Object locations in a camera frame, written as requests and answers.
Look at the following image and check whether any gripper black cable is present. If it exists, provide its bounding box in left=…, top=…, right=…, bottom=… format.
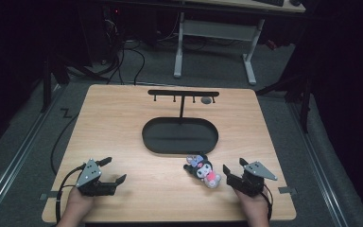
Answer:
left=54, top=163, right=87, bottom=225
left=260, top=186, right=274, bottom=221

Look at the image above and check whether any person's left hand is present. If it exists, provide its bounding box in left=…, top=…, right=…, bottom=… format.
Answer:
left=62, top=186, right=96, bottom=222

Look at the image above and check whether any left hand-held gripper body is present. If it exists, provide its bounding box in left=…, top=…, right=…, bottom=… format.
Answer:
left=75, top=158, right=118, bottom=198

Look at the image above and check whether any person's right hand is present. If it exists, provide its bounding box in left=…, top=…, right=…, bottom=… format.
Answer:
left=233, top=186, right=270, bottom=223

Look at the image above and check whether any white-framed desk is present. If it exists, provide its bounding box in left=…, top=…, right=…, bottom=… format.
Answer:
left=172, top=0, right=307, bottom=86

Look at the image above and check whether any black computer tower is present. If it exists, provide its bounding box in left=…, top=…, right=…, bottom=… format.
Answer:
left=101, top=5, right=125, bottom=64

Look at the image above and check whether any black keyboard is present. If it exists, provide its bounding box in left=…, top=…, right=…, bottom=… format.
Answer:
left=252, top=0, right=285, bottom=8

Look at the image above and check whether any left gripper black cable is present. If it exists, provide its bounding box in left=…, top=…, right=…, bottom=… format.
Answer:
left=54, top=163, right=87, bottom=225

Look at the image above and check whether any black and pink plush toy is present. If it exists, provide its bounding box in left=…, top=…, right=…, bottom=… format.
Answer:
left=182, top=153, right=222, bottom=189

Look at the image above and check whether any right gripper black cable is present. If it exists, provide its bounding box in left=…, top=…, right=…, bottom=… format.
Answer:
left=260, top=186, right=274, bottom=221

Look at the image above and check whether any black metal stand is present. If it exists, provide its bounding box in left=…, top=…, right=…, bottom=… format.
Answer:
left=40, top=51, right=109, bottom=114
left=255, top=71, right=314, bottom=133

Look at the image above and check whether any black floor cable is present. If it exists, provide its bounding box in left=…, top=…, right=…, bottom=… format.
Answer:
left=106, top=41, right=128, bottom=86
left=124, top=46, right=147, bottom=86
left=49, top=113, right=80, bottom=176

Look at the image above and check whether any aluminium floor rail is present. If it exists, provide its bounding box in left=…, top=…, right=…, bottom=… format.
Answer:
left=287, top=102, right=350, bottom=227
left=0, top=84, right=64, bottom=219

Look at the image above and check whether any black hook rack with tray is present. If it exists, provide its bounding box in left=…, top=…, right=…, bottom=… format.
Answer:
left=141, top=89, right=220, bottom=156

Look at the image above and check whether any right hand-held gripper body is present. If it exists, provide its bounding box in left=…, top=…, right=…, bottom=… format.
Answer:
left=226, top=161, right=279, bottom=198

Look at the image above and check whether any grey tape piece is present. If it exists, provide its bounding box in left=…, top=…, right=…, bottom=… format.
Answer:
left=277, top=185, right=298, bottom=195
left=39, top=190, right=60, bottom=201

